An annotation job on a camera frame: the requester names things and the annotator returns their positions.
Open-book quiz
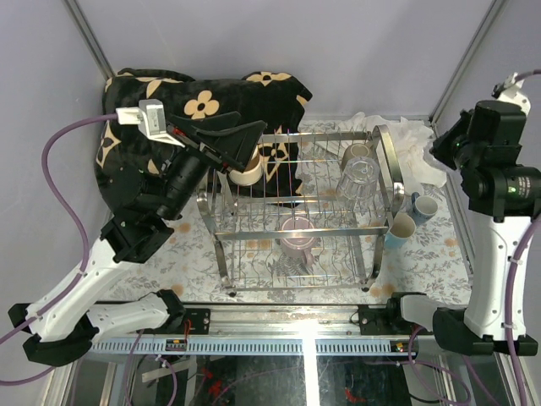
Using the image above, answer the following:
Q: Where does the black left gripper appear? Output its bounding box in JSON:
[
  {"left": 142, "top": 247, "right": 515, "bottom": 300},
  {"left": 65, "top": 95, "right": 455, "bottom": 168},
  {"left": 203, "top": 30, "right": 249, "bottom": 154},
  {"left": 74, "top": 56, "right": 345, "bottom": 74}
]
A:
[{"left": 156, "top": 111, "right": 264, "bottom": 221}]

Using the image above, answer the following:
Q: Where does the grey textured coffee mug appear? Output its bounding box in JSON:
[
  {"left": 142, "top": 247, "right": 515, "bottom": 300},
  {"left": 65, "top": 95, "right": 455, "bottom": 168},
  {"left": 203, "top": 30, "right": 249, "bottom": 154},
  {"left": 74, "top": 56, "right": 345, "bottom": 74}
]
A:
[{"left": 409, "top": 192, "right": 439, "bottom": 226}]

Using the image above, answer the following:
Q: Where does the light blue mug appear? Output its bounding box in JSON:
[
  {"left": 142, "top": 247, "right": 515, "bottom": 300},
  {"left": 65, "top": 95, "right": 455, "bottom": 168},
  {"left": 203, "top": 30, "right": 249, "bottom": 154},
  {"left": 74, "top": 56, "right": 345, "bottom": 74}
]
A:
[{"left": 384, "top": 212, "right": 417, "bottom": 249}]

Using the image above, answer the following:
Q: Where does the clear glass tumbler front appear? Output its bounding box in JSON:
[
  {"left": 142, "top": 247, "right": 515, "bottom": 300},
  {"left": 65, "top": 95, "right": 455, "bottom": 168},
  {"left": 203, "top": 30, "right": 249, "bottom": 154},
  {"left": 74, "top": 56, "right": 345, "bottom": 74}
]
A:
[{"left": 336, "top": 156, "right": 380, "bottom": 207}]

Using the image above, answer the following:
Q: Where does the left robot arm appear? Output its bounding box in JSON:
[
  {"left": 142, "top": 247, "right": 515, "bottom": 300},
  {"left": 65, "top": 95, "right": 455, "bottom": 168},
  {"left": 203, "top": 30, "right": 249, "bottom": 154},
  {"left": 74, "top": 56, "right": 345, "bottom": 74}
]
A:
[{"left": 8, "top": 107, "right": 265, "bottom": 367}]

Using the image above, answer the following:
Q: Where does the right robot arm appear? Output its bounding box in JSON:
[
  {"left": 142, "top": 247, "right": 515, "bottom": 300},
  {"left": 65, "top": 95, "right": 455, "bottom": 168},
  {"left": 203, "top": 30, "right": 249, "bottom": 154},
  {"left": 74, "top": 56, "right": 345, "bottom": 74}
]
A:
[{"left": 385, "top": 100, "right": 540, "bottom": 356}]

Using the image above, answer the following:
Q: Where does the stainless steel dish rack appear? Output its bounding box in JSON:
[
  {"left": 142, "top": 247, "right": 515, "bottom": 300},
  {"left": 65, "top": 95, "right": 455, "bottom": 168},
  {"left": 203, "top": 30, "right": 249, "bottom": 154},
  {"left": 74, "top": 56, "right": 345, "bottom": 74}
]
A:
[{"left": 197, "top": 124, "right": 405, "bottom": 295}]

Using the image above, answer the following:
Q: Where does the white crumpled cloth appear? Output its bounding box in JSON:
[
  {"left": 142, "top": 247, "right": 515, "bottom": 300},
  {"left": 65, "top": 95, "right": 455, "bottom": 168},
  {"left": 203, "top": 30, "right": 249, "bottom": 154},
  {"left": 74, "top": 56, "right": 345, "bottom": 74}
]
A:
[{"left": 337, "top": 112, "right": 447, "bottom": 194}]

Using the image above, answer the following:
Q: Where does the black floral plush blanket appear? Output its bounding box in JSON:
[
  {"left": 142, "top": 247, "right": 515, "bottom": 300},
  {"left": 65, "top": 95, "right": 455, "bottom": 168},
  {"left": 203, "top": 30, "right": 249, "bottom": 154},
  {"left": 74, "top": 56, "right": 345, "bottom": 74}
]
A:
[{"left": 94, "top": 68, "right": 313, "bottom": 206}]

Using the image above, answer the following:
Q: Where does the olive beige mug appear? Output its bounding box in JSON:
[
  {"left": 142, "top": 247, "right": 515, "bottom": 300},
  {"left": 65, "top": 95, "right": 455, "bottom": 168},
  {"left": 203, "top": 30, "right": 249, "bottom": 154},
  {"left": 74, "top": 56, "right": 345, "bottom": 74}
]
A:
[{"left": 341, "top": 143, "right": 373, "bottom": 171}]

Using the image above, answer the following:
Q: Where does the pink mug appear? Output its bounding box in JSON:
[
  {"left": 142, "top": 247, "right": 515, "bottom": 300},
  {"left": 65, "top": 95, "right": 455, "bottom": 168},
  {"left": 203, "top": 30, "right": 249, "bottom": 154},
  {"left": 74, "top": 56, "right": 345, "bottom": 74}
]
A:
[{"left": 279, "top": 215, "right": 316, "bottom": 267}]

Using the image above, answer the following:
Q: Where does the floral patterned table mat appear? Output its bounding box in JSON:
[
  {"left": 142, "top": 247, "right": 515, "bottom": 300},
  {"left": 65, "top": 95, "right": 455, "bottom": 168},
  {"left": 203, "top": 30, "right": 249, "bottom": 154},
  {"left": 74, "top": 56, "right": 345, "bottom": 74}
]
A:
[{"left": 103, "top": 120, "right": 471, "bottom": 305}]

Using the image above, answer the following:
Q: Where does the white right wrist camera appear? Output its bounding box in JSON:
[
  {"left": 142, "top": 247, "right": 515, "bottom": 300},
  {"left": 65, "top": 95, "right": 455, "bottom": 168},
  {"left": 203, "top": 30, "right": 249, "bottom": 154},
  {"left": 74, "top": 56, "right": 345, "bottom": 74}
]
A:
[{"left": 492, "top": 73, "right": 531, "bottom": 115}]

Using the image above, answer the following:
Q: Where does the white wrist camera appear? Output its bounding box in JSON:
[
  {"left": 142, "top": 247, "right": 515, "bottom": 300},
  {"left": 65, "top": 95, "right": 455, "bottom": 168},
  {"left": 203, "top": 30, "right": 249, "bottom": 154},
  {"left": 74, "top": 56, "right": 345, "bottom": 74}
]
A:
[
  {"left": 492, "top": 73, "right": 531, "bottom": 115},
  {"left": 116, "top": 99, "right": 185, "bottom": 148}
]

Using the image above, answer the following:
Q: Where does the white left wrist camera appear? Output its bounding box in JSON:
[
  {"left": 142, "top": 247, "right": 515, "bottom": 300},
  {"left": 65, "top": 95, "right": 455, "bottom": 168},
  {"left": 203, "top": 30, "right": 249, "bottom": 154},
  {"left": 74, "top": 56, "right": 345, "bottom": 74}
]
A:
[{"left": 116, "top": 99, "right": 185, "bottom": 148}]

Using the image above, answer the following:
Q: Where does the right aluminium frame post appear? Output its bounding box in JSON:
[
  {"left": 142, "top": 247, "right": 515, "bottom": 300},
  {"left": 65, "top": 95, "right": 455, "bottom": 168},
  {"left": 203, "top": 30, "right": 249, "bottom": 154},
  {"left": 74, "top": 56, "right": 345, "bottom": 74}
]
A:
[{"left": 428, "top": 0, "right": 508, "bottom": 125}]

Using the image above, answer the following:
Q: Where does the aluminium frame post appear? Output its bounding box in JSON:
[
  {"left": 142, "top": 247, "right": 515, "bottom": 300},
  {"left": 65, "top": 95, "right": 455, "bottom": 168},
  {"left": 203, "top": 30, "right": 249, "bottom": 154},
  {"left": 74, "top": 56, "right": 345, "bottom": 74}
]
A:
[
  {"left": 428, "top": 0, "right": 508, "bottom": 125},
  {"left": 62, "top": 0, "right": 114, "bottom": 80}
]

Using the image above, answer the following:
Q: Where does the left aluminium frame post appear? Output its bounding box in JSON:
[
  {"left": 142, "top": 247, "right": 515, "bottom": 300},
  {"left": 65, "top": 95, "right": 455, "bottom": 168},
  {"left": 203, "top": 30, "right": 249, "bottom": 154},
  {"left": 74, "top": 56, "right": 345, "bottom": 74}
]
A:
[{"left": 62, "top": 0, "right": 114, "bottom": 80}]

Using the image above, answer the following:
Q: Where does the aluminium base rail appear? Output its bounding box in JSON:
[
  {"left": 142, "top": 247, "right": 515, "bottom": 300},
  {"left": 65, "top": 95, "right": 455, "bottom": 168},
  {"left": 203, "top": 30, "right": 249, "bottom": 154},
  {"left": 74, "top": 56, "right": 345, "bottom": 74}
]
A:
[{"left": 90, "top": 304, "right": 415, "bottom": 357}]

